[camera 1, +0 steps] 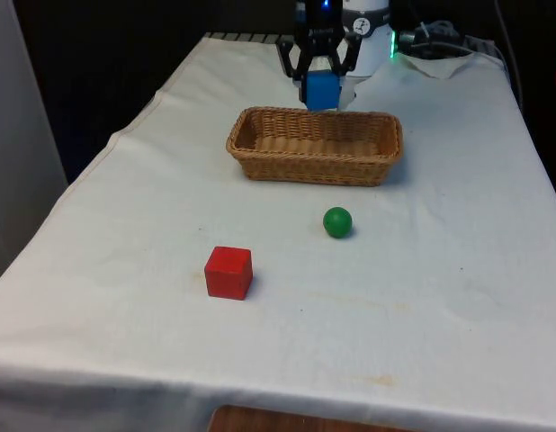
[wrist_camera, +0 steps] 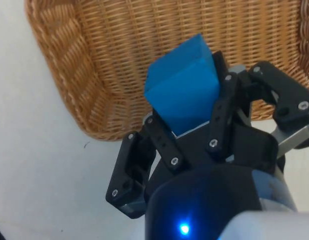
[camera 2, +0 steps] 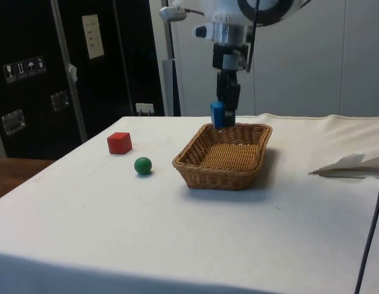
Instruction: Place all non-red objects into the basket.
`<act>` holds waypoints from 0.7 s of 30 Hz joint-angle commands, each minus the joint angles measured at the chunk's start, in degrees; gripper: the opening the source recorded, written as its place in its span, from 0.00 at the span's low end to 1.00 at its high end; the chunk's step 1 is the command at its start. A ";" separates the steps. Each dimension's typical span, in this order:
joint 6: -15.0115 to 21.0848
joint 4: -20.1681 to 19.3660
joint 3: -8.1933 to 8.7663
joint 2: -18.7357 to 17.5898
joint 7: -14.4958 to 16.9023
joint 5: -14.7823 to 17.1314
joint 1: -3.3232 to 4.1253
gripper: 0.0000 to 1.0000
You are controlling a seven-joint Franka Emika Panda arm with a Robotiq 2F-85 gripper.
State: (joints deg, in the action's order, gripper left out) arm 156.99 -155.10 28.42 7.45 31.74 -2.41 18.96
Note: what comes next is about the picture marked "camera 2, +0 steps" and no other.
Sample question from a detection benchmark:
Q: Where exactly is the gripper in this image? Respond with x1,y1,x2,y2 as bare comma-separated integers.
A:
212,43,250,128

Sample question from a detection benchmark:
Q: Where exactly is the blue block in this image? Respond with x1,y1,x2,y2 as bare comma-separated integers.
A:
210,101,226,129

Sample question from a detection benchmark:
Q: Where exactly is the green ball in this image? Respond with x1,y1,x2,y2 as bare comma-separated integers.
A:
134,156,153,176

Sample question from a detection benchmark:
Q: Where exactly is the wicker basket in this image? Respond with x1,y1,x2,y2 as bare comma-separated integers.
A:
171,122,274,192

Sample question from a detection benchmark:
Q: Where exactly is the red cube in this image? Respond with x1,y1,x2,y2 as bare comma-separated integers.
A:
106,131,134,155

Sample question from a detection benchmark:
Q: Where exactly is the black cabinet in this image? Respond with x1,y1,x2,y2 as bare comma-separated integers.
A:
0,0,166,160

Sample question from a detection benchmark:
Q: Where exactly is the black cable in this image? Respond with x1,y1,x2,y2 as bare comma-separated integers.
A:
243,0,261,74
353,154,379,294

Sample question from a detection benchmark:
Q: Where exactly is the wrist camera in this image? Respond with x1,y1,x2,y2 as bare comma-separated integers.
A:
193,23,223,40

